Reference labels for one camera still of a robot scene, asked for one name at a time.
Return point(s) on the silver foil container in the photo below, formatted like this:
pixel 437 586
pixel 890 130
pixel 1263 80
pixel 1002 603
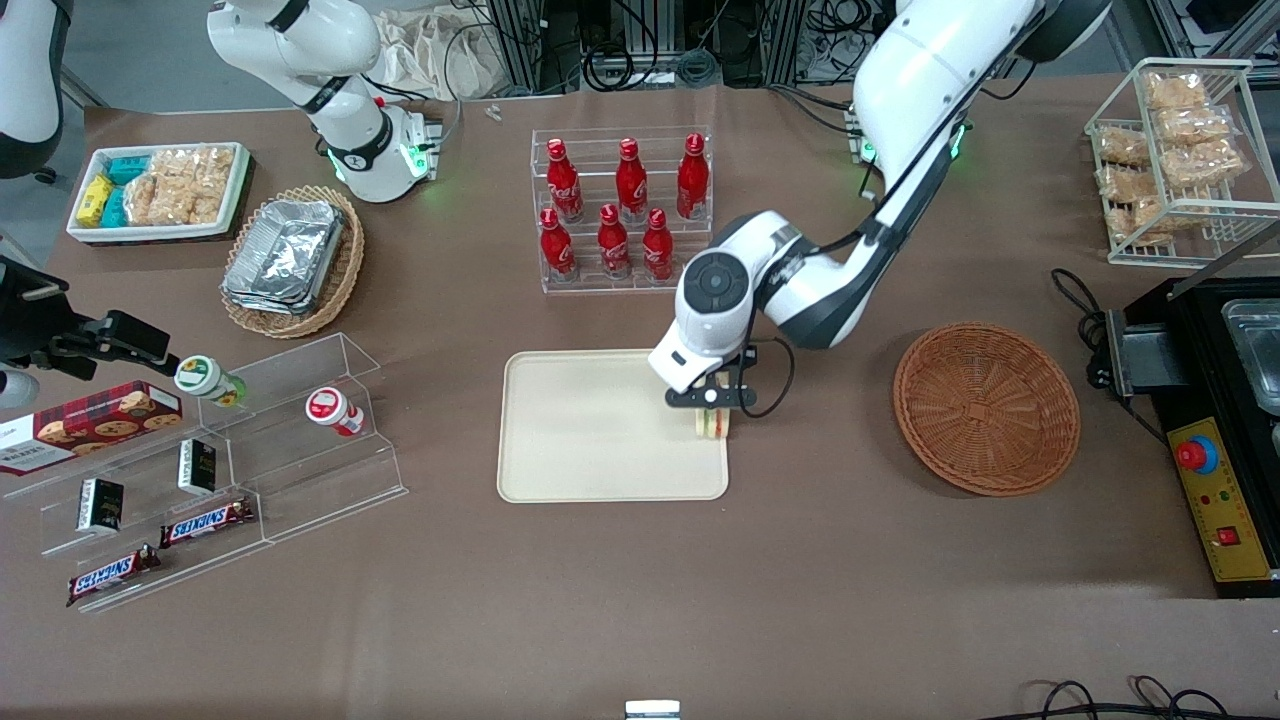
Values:
pixel 262 303
pixel 285 245

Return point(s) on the steel appliance pan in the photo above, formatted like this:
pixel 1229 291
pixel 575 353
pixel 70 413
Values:
pixel 1255 350

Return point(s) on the yellow snack packet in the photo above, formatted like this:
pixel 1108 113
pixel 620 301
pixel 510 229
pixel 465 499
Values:
pixel 95 198

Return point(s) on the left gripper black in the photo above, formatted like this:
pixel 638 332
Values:
pixel 734 368

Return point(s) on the small silver white device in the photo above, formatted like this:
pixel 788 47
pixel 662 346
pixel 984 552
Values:
pixel 652 710

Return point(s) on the small black white box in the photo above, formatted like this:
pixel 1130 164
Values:
pixel 197 466
pixel 100 505

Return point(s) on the teal snack packet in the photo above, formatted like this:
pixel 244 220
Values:
pixel 115 208
pixel 128 168

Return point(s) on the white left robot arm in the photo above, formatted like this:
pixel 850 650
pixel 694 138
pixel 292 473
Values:
pixel 900 80

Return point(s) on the white rectangular snack bin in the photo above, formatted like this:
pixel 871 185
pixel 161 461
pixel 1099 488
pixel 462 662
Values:
pixel 85 232

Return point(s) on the Snickers chocolate bar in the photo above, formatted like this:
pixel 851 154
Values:
pixel 207 523
pixel 112 575

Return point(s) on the red tartan cookie box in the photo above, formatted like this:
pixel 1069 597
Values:
pixel 90 425

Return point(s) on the clear rice cracker bag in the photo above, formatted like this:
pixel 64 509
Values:
pixel 205 190
pixel 143 200
pixel 175 160

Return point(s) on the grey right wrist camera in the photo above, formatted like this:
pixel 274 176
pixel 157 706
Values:
pixel 14 389

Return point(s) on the sandwich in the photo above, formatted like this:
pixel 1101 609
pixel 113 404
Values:
pixel 713 426

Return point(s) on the red lidded cup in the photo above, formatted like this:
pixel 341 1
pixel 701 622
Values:
pixel 333 410

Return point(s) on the green sunflower lidded cup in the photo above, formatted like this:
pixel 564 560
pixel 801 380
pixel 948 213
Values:
pixel 205 378

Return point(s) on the cream plastic tray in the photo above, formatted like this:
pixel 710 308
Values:
pixel 600 430

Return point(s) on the red emergency stop button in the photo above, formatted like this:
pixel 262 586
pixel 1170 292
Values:
pixel 1196 455

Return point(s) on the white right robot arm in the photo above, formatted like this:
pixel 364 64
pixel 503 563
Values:
pixel 330 90

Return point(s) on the clear fried snack bag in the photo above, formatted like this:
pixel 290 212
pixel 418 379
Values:
pixel 1175 92
pixel 1192 125
pixel 1205 162
pixel 1150 218
pixel 1122 145
pixel 1125 183

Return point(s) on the wicker basket with foil containers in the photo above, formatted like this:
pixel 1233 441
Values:
pixel 340 280

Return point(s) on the empty brown wicker basket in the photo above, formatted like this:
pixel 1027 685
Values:
pixel 985 410

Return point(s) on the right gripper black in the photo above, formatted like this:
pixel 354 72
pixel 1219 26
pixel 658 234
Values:
pixel 28 322

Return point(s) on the black countertop appliance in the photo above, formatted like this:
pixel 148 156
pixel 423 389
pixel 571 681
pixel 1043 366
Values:
pixel 1150 360

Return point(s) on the white plastic bag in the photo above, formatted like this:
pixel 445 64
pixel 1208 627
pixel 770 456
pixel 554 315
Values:
pixel 430 50

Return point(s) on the clear acrylic tiered shelf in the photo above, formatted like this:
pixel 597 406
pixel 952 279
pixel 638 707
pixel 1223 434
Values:
pixel 290 470

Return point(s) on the yellow control panel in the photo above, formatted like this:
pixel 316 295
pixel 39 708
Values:
pixel 1235 500

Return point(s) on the clear acrylic bottle rack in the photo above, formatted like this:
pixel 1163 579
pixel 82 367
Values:
pixel 620 215

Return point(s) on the red cola bottle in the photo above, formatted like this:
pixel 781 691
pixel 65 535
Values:
pixel 613 245
pixel 630 185
pixel 556 248
pixel 562 185
pixel 692 180
pixel 657 248

